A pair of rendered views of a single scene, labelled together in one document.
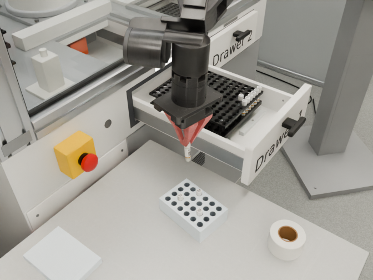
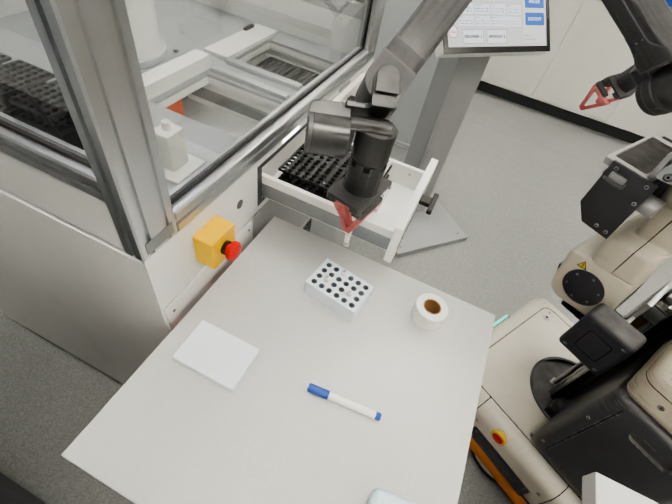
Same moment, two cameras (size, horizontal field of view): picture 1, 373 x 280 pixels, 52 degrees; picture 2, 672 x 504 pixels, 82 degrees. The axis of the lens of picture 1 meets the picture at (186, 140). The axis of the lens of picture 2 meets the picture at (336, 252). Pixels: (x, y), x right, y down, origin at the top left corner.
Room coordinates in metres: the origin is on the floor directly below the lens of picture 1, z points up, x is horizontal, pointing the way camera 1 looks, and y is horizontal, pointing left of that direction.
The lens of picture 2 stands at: (0.08, 0.19, 1.45)
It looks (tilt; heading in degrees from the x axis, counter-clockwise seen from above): 48 degrees down; 339
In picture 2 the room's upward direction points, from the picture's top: 13 degrees clockwise
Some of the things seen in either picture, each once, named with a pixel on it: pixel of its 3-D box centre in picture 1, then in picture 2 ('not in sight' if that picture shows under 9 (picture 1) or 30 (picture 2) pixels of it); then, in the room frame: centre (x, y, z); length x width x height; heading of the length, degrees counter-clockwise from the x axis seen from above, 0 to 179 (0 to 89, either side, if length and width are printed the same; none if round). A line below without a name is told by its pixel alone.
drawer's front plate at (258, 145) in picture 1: (278, 131); (412, 207); (0.68, -0.21, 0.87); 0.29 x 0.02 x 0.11; 143
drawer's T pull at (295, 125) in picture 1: (291, 124); (427, 201); (0.66, -0.23, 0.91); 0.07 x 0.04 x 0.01; 143
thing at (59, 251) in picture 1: (62, 258); (217, 354); (0.42, 0.24, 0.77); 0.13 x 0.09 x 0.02; 53
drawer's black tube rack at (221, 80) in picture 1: (206, 102); (335, 177); (0.80, -0.05, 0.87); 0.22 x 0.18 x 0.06; 53
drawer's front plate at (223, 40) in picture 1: (231, 41); (343, 107); (1.12, -0.14, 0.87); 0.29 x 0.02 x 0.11; 143
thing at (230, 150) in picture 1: (202, 103); (332, 177); (0.81, -0.04, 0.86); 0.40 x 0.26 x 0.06; 53
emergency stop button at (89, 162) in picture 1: (87, 161); (231, 249); (0.58, 0.20, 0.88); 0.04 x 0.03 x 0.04; 143
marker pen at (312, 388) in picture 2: not in sight; (343, 401); (0.30, 0.02, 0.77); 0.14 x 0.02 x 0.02; 58
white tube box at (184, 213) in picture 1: (192, 209); (338, 289); (0.53, -0.01, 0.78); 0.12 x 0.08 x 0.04; 45
